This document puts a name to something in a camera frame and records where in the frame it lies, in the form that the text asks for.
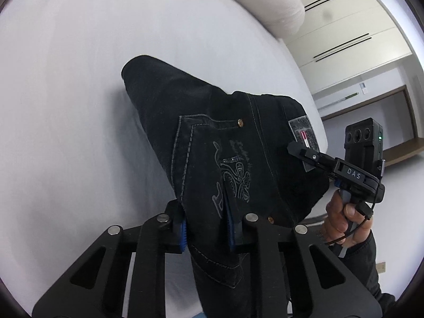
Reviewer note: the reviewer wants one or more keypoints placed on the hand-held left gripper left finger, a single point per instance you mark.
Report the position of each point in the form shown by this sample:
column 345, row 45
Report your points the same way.
column 181, row 235

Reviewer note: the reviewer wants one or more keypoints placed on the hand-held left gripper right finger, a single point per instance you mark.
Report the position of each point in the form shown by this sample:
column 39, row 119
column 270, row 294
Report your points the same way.
column 231, row 232

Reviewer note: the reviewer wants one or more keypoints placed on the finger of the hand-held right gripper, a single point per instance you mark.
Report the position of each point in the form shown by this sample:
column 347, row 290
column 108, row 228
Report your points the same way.
column 308, row 155

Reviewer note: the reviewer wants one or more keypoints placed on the black pants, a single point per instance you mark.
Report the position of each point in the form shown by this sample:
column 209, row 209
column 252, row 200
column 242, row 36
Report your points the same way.
column 198, row 139

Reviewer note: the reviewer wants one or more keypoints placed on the person's right forearm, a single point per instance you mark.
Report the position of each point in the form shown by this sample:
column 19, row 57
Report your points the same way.
column 364, row 265

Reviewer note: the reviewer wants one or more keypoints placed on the person's right hand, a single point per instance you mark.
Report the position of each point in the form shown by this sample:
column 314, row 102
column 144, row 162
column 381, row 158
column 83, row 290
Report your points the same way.
column 334, row 222

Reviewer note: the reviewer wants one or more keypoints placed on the wooden desk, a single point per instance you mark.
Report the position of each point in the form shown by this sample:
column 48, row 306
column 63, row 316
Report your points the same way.
column 402, row 152

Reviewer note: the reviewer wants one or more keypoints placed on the cream wardrobe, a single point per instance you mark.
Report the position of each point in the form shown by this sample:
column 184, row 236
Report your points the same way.
column 347, row 23

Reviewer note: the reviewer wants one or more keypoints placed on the white pillow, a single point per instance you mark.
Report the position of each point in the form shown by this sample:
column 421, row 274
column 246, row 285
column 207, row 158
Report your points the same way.
column 265, row 3

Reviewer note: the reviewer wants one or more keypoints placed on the white bed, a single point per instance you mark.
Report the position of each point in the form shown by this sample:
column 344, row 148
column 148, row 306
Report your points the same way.
column 66, row 106

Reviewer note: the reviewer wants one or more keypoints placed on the white wall remote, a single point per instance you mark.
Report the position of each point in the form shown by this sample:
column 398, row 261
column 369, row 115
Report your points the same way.
column 364, row 88

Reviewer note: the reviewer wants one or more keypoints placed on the wall socket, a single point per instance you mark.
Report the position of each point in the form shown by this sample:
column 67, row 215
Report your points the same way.
column 381, row 267

